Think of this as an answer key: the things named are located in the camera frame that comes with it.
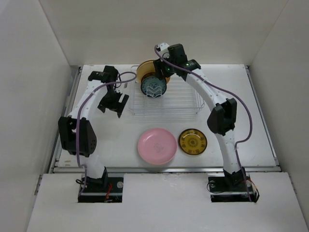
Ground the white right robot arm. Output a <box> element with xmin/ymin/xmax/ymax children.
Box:
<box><xmin>154</xmin><ymin>43</ymin><xmax>245</xmax><ymax>190</ymax></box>

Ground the pink plastic plate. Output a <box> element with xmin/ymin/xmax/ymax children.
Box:
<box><xmin>137</xmin><ymin>128</ymin><xmax>177</xmax><ymax>166</ymax></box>

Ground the white wire dish rack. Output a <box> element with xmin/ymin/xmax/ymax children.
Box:
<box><xmin>127</xmin><ymin>75</ymin><xmax>205</xmax><ymax>122</ymax></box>

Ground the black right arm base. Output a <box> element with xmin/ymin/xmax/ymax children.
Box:
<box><xmin>207</xmin><ymin>175</ymin><xmax>260</xmax><ymax>203</ymax></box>

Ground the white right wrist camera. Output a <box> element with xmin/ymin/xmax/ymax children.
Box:
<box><xmin>155</xmin><ymin>43</ymin><xmax>169</xmax><ymax>59</ymax></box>

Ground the yellow plate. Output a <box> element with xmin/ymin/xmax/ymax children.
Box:
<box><xmin>136</xmin><ymin>60</ymin><xmax>170</xmax><ymax>84</ymax></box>

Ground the brown patterned small plate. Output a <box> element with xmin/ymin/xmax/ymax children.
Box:
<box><xmin>178</xmin><ymin>128</ymin><xmax>208</xmax><ymax>156</ymax></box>

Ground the white foam front board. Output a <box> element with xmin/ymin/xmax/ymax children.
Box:
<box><xmin>28</xmin><ymin>173</ymin><xmax>308</xmax><ymax>232</ymax></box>

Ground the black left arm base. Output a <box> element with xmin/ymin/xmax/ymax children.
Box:
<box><xmin>78</xmin><ymin>176</ymin><xmax>124</xmax><ymax>203</ymax></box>

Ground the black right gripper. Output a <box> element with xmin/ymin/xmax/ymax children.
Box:
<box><xmin>153</xmin><ymin>53</ymin><xmax>177</xmax><ymax>80</ymax></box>

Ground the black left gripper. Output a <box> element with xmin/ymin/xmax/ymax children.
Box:
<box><xmin>98</xmin><ymin>89</ymin><xmax>128</xmax><ymax>117</ymax></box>

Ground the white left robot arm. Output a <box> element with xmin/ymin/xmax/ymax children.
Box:
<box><xmin>58</xmin><ymin>65</ymin><xmax>129</xmax><ymax>192</ymax></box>

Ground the blue patterned small plate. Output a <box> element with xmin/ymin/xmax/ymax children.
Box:
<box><xmin>140</xmin><ymin>76</ymin><xmax>167</xmax><ymax>98</ymax></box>

